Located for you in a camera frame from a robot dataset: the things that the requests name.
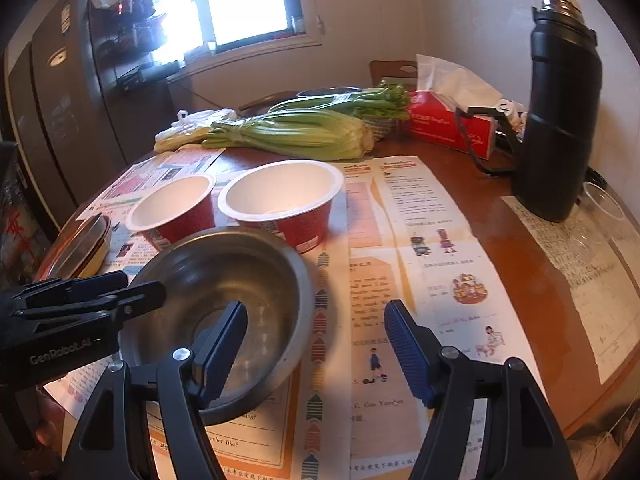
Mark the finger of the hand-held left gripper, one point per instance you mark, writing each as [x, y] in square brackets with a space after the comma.
[100, 281]
[140, 296]

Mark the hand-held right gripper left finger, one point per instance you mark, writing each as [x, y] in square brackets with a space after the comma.
[225, 345]

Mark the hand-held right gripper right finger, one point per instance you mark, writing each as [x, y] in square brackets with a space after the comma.
[407, 355]

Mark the yellow shell-shaped plate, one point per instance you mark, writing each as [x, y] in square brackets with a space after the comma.
[100, 255]

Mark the round metal plate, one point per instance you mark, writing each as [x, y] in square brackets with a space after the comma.
[80, 247]

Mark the orange plastic plate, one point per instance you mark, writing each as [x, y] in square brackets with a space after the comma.
[52, 255]

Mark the stainless steel bowl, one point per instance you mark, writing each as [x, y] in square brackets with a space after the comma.
[225, 270]

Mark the person's left hand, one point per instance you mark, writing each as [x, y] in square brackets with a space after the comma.
[50, 430]

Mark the red paper bowl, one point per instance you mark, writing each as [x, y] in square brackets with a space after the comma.
[170, 205]
[280, 195]

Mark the dark glass cabinet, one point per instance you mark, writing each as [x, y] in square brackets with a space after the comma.
[20, 220]

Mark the large colourful newspaper sheet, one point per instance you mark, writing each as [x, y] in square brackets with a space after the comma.
[390, 240]

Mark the pink printed newspaper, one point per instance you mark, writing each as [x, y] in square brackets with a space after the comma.
[160, 175]

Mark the grey refrigerator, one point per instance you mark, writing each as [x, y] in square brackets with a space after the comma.
[65, 125]

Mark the clear plastic food bag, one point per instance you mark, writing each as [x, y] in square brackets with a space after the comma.
[190, 132]

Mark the white handwritten paper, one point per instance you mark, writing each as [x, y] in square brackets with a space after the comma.
[590, 290]

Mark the green celery bunch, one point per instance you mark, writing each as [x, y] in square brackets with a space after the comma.
[340, 100]
[300, 135]

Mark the red tissue box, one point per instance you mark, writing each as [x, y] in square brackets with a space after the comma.
[440, 125]

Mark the clear glass cup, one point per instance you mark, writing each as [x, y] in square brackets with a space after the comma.
[605, 210]

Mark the black thermos bottle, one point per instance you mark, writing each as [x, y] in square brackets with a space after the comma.
[555, 135]

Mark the steel basin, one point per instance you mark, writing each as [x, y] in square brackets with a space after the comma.
[325, 92]

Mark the wooden chair with square back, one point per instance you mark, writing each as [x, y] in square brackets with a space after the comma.
[392, 72]

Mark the window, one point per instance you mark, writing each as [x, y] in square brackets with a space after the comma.
[240, 0]

